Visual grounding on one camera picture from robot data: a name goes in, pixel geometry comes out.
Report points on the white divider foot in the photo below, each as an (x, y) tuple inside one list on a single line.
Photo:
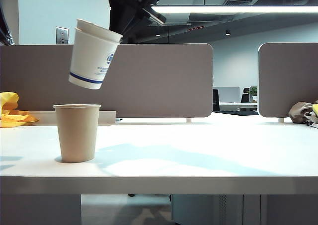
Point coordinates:
[(188, 120), (281, 120)]

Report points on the black background office chair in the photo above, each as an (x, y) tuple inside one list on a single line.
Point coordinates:
[(245, 96)]

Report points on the brown kraft paper cup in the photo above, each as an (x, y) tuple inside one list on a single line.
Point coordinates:
[(77, 135)]

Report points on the green potted plant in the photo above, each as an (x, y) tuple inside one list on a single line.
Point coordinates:
[(253, 92)]

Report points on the small yellow object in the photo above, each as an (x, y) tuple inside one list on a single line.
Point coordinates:
[(315, 109)]

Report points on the white background partition screen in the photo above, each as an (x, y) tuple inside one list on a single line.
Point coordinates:
[(227, 94)]

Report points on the narrow grey-brown desk divider panel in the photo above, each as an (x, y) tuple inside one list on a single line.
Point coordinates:
[(285, 81)]

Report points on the red LED ceiling sign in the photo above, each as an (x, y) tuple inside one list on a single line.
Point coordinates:
[(195, 28)]

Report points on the white background desk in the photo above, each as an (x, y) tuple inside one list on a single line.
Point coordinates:
[(238, 105)]

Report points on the wide grey-brown desk divider panel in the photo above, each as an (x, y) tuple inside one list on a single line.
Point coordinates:
[(149, 81)]

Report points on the metal wall switch plate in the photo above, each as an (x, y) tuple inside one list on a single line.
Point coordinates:
[(62, 36)]

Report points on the yellow cloth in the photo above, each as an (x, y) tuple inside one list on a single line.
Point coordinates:
[(12, 118)]

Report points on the dark background chair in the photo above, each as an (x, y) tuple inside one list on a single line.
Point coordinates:
[(215, 99)]

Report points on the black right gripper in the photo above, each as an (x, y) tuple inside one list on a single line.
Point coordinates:
[(134, 4)]

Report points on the black ceiling spotlight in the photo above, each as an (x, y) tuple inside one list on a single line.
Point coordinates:
[(227, 32)]

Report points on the grey under-desk cabinet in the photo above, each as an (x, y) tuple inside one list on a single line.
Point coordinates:
[(211, 210)]

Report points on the white paper cup blue logo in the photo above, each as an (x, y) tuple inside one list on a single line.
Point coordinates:
[(89, 61), (99, 31)]

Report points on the long ceiling light strip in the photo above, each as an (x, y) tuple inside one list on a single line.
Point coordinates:
[(223, 9)]

